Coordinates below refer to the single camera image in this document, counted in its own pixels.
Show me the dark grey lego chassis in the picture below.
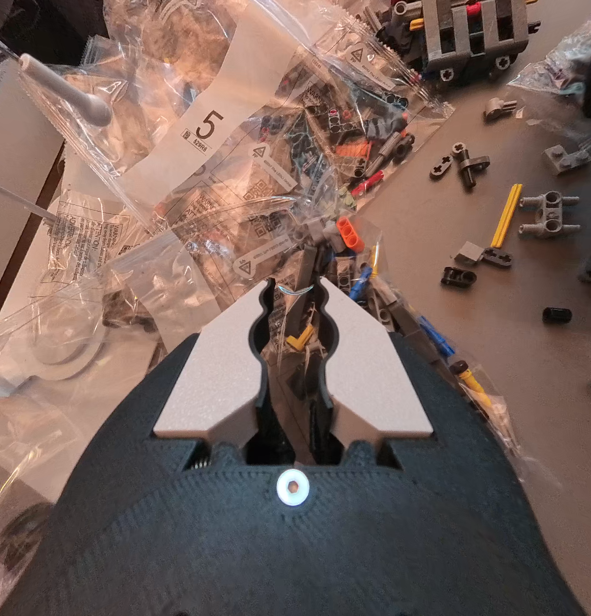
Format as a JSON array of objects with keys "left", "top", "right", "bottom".
[{"left": 374, "top": 0, "right": 542, "bottom": 83}]

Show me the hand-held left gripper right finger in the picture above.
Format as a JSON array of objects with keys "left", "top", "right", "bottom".
[{"left": 318, "top": 276, "right": 435, "bottom": 459}]

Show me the heap of loose lego parts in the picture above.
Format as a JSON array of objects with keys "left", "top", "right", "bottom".
[{"left": 274, "top": 217, "right": 495, "bottom": 422}]

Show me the small grey lego assembly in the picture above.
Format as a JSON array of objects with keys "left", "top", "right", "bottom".
[{"left": 490, "top": 184, "right": 523, "bottom": 249}]

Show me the pile of clear lego bags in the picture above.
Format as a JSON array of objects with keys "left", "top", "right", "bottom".
[{"left": 0, "top": 0, "right": 457, "bottom": 535}]

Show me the grey double-hole lego connector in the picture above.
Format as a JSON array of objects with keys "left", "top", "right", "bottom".
[{"left": 519, "top": 191, "right": 581, "bottom": 240}]

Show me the white cardboard box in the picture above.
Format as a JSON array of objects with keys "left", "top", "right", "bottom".
[{"left": 0, "top": 58, "right": 67, "bottom": 316}]

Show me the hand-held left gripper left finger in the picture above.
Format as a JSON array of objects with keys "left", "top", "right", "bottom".
[{"left": 152, "top": 277, "right": 277, "bottom": 454}]

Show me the grey connector with black pin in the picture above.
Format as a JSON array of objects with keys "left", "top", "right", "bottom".
[{"left": 451, "top": 142, "right": 491, "bottom": 186}]

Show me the grey lego angle piece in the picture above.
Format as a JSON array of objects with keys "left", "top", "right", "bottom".
[{"left": 544, "top": 144, "right": 591, "bottom": 175}]

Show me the small zip bag of pins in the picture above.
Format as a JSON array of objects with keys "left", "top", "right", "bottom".
[{"left": 508, "top": 13, "right": 591, "bottom": 146}]

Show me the grey lego cube connector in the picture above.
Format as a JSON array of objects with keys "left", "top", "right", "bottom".
[{"left": 453, "top": 242, "right": 484, "bottom": 266}]

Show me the orange lego connector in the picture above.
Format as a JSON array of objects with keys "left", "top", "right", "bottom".
[{"left": 336, "top": 216, "right": 365, "bottom": 251}]

